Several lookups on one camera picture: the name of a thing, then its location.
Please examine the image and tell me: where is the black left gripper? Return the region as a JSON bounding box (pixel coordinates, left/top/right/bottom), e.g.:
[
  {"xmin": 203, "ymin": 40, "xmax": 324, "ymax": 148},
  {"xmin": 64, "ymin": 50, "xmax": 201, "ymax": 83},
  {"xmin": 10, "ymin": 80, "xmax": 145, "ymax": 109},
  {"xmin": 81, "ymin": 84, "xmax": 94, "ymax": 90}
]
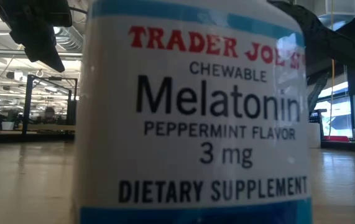
[{"xmin": 0, "ymin": 0, "xmax": 73, "ymax": 73}]

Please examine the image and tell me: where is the person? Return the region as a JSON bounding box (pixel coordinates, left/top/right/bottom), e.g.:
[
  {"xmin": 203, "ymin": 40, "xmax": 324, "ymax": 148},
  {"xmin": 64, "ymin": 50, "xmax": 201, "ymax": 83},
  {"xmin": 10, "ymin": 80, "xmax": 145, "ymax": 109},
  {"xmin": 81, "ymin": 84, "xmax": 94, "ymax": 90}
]
[{"xmin": 44, "ymin": 106, "xmax": 57, "ymax": 124}]

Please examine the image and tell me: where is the white melatonin bottle blue band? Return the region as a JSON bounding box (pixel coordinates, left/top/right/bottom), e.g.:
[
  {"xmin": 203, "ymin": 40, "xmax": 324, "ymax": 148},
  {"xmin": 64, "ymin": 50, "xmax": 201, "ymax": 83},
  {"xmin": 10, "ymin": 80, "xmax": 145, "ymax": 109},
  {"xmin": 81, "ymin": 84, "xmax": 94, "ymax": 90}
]
[{"xmin": 71, "ymin": 0, "xmax": 314, "ymax": 224}]

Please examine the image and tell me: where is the green plant in white pot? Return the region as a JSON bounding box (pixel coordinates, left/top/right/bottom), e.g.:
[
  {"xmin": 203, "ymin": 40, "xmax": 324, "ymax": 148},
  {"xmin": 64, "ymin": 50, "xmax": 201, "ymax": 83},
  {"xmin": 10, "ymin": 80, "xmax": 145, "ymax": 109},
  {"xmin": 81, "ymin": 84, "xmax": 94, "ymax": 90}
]
[{"xmin": 307, "ymin": 72, "xmax": 331, "ymax": 149}]

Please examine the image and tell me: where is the red flat object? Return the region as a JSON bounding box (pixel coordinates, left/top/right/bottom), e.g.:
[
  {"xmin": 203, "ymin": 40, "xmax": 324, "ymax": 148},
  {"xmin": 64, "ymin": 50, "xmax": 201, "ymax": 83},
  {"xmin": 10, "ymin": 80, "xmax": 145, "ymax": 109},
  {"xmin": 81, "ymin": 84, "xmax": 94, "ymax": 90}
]
[{"xmin": 324, "ymin": 135, "xmax": 351, "ymax": 143}]

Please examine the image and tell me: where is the silver ventilation duct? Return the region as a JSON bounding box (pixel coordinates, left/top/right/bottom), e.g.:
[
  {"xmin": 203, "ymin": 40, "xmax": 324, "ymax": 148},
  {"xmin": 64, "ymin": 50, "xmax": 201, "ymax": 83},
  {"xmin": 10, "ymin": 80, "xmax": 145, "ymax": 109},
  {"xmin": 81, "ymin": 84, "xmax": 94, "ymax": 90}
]
[{"xmin": 54, "ymin": 26, "xmax": 85, "ymax": 54}]

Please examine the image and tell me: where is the wooden shelf black metal frame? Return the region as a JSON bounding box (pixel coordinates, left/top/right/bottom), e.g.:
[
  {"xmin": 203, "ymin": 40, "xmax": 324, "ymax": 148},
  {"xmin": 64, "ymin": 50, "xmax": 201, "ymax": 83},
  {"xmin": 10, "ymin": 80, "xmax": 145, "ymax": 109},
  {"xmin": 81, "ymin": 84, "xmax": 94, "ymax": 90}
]
[{"xmin": 18, "ymin": 73, "xmax": 79, "ymax": 143}]

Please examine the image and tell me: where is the yellow hanging cord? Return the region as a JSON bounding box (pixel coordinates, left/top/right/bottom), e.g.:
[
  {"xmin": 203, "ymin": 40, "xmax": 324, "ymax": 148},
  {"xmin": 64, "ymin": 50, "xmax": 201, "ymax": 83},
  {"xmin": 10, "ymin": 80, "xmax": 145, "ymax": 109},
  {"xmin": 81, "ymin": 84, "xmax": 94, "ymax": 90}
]
[{"xmin": 329, "ymin": 0, "xmax": 336, "ymax": 139}]

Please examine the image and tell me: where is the black aluminium rail frame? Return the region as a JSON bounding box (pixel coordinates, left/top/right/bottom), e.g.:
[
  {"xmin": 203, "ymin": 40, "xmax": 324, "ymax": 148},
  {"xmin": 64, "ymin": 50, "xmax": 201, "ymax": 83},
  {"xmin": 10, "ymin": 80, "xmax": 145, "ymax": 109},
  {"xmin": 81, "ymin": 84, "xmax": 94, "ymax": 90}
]
[{"xmin": 320, "ymin": 139, "xmax": 355, "ymax": 154}]

